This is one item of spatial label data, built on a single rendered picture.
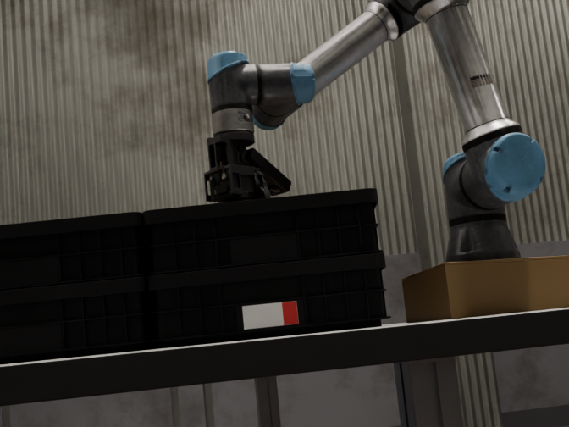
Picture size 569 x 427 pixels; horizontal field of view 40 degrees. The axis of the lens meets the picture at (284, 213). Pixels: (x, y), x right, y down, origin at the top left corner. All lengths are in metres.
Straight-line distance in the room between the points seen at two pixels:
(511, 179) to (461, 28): 0.31
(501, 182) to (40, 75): 3.62
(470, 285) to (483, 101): 0.35
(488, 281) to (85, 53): 3.60
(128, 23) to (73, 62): 0.40
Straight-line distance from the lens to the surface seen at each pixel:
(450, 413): 0.97
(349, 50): 1.62
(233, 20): 4.88
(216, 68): 1.42
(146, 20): 4.85
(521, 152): 1.50
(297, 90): 1.43
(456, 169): 1.62
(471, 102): 1.53
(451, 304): 1.50
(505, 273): 1.54
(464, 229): 1.60
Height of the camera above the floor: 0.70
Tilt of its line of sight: 9 degrees up
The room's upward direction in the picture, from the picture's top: 6 degrees counter-clockwise
